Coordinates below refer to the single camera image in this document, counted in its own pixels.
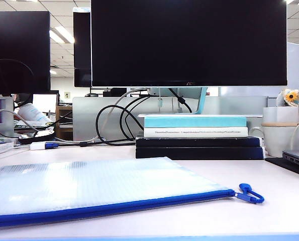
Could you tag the transparent file bag blue zipper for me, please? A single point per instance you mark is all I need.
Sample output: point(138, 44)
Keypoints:
point(89, 185)

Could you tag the narrow black monitor white top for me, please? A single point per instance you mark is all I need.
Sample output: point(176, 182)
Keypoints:
point(82, 45)

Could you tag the grey laptop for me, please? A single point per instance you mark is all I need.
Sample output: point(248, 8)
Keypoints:
point(298, 157)

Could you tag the white board panel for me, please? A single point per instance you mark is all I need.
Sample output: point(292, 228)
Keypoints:
point(297, 65)

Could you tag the white adapter with blue plug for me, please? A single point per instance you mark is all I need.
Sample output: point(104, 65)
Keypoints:
point(38, 145)

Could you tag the large black AOC monitor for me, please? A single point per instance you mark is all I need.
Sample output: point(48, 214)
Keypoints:
point(188, 42)

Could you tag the ceiling light strip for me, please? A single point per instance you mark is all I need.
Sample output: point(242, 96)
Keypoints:
point(61, 34)

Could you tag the plush toy with orange flower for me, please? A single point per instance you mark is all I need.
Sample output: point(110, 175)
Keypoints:
point(291, 96)

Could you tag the white cup with wooden band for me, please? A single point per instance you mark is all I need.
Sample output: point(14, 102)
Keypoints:
point(278, 138)

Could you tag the black round monitor base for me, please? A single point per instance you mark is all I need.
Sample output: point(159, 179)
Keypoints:
point(39, 136)

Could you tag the wooden cabinet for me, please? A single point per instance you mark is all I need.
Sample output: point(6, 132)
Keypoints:
point(64, 120)

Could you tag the white printed bottle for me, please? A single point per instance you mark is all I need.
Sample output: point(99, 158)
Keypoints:
point(33, 111)

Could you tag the small white lit screen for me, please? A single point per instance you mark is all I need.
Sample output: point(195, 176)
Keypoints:
point(45, 103)

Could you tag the teal book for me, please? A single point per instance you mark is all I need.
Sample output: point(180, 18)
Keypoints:
point(195, 122)

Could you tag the thin black book blue corner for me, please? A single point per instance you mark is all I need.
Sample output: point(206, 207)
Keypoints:
point(197, 142)

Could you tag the white book with printed spine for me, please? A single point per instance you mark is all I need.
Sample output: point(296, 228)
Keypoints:
point(195, 132)

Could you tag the pale blue monitor stand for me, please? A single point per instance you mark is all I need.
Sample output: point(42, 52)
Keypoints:
point(202, 100)

